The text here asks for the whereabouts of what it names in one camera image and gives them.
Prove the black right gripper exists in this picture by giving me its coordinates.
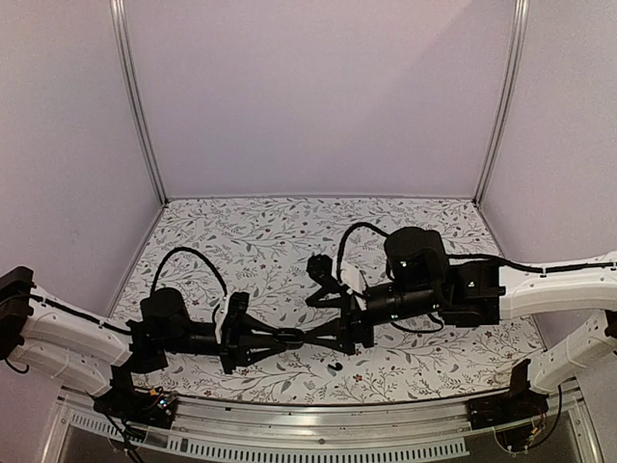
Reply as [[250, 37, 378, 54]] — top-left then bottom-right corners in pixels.
[[299, 283, 442, 357]]

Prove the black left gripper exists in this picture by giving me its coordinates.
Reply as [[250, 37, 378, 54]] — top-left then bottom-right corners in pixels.
[[160, 314, 285, 375]]

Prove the black earbud charging case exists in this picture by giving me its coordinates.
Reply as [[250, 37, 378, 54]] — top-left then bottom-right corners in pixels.
[[273, 328, 306, 350]]

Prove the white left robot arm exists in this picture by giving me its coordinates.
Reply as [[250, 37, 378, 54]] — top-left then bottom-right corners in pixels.
[[1, 266, 297, 419]]

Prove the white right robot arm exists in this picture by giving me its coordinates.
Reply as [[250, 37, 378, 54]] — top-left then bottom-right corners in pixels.
[[307, 227, 616, 421]]

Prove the floral patterned table mat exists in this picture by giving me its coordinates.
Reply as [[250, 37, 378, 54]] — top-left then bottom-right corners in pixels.
[[113, 198, 543, 405]]

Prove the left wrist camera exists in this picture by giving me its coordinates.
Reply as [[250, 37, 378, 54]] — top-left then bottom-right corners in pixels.
[[213, 295, 235, 344]]

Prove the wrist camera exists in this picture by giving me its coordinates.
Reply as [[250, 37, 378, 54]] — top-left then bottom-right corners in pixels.
[[307, 255, 338, 292], [213, 295, 235, 344]]

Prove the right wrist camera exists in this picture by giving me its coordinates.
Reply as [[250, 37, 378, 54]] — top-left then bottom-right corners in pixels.
[[307, 255, 338, 292]]

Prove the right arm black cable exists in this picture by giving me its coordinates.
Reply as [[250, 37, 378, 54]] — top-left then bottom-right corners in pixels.
[[335, 221, 391, 286]]

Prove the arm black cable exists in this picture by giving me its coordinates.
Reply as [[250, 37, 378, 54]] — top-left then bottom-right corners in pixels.
[[151, 246, 230, 303], [335, 221, 391, 286]]

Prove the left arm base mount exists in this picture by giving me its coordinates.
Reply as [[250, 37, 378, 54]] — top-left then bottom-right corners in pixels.
[[92, 367, 177, 429]]

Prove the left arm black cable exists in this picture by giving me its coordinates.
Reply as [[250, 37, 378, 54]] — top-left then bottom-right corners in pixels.
[[151, 246, 230, 303]]

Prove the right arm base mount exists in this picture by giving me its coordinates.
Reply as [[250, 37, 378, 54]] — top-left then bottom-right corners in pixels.
[[465, 360, 549, 430]]

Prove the left aluminium frame post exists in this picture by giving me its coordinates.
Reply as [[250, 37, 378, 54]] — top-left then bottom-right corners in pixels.
[[109, 0, 169, 207]]

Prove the aluminium frame post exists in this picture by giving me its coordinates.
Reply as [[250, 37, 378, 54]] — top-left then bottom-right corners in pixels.
[[472, 0, 529, 209], [109, 0, 169, 207]]

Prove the right aluminium frame post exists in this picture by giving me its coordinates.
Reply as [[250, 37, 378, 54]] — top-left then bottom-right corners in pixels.
[[472, 0, 529, 209]]

